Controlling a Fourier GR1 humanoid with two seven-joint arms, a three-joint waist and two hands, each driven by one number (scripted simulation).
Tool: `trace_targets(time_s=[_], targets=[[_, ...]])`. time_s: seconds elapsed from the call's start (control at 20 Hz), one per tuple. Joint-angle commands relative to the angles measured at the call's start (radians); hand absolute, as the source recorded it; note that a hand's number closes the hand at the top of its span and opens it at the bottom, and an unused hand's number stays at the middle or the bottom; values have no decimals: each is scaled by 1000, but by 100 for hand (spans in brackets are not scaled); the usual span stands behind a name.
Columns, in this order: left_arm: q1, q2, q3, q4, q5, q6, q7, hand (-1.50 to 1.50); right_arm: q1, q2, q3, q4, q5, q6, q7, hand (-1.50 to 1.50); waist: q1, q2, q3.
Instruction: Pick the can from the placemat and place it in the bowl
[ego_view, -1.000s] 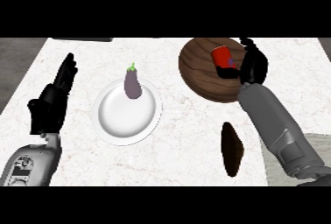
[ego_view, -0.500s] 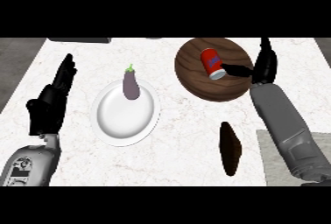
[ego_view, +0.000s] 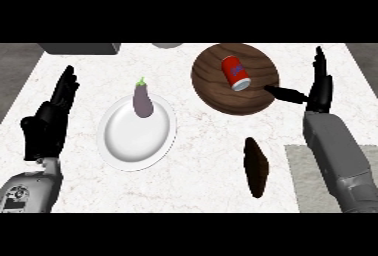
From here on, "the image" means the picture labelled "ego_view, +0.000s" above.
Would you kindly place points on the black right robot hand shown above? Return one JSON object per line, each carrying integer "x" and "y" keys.
{"x": 321, "y": 90}

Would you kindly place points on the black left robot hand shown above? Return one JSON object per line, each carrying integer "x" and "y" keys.
{"x": 49, "y": 113}

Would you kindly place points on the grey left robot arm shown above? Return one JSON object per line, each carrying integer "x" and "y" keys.
{"x": 30, "y": 190}

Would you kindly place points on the round brown wooden placemat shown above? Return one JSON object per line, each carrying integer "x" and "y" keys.
{"x": 235, "y": 79}

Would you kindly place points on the red can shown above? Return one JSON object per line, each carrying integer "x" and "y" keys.
{"x": 235, "y": 72}

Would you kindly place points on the white bowl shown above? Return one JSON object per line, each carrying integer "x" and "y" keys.
{"x": 136, "y": 133}

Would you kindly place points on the dark brown bowl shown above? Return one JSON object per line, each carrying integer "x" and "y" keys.
{"x": 256, "y": 168}

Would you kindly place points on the purple eggplant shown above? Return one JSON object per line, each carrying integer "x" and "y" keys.
{"x": 142, "y": 100}

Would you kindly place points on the dark grey appliance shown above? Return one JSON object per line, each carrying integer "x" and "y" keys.
{"x": 78, "y": 48}

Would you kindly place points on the pale grey round object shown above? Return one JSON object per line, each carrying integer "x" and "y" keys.
{"x": 167, "y": 45}

